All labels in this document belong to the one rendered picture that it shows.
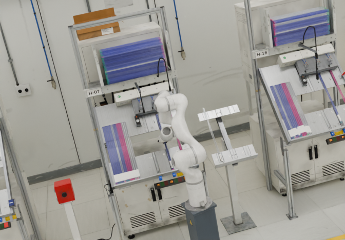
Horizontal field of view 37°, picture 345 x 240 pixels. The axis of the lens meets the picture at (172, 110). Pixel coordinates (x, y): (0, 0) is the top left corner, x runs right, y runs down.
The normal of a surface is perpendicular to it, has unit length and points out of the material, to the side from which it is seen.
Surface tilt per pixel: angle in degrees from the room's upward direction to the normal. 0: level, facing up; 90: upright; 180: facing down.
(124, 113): 44
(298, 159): 90
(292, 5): 90
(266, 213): 0
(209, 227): 90
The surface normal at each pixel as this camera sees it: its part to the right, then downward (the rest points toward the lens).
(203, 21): 0.21, 0.32
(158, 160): 0.02, -0.44
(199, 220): 0.43, 0.25
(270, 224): -0.17, -0.92
